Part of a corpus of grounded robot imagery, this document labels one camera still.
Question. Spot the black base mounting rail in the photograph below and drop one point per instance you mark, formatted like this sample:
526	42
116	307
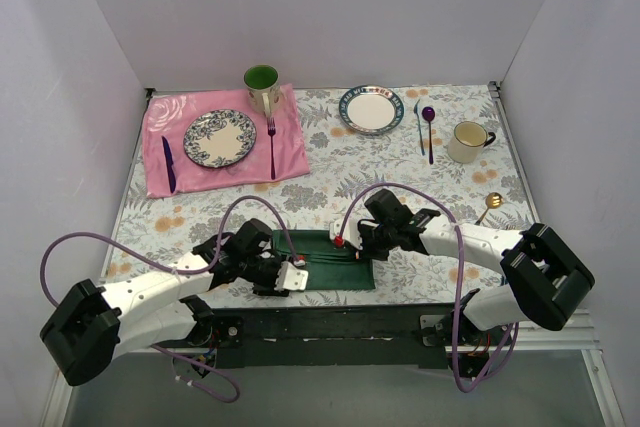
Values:
328	336

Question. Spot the cream enamel mug black handle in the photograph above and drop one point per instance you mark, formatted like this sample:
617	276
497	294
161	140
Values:
467	142

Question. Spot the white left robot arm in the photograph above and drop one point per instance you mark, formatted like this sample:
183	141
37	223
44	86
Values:
92	325

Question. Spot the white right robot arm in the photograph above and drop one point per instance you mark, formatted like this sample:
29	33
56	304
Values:
545	280

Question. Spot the purple metallic fork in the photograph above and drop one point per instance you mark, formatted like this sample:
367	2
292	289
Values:
272	132

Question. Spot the pink cloth placemat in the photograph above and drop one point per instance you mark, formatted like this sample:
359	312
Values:
170	116

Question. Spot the purple blue knife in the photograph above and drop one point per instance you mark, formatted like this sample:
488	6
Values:
169	164

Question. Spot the white plate blue lettered rim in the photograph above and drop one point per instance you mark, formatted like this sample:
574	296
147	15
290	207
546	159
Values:
371	110

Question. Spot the gold spoon teal handle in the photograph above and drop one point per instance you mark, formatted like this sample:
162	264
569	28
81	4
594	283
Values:
493	201

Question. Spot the green interior ceramic mug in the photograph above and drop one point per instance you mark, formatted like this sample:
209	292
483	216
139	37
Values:
264	90

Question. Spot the purple metallic spoon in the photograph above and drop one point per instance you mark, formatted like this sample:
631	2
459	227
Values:
428	114

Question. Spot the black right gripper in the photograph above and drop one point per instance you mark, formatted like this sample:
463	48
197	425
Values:
370	240

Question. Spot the silver aluminium frame rail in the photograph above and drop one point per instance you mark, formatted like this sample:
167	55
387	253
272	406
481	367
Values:
578	334

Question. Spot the blue metallic teaspoon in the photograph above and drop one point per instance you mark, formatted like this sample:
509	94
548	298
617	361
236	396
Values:
417	114

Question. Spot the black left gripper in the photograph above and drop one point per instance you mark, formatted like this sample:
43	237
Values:
270	276

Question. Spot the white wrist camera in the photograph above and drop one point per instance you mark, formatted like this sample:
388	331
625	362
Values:
345	233
291	278

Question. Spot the floral patterned tablecloth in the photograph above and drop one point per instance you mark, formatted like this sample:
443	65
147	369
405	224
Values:
342	164

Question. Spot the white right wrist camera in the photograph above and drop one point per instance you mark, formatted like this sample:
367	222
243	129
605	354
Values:
345	233

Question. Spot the blue floral patterned plate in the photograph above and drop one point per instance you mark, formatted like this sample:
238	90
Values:
219	138

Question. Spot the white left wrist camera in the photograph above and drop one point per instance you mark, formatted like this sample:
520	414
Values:
291	278

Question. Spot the dark green cloth napkin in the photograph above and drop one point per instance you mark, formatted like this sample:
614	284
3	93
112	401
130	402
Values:
330	267

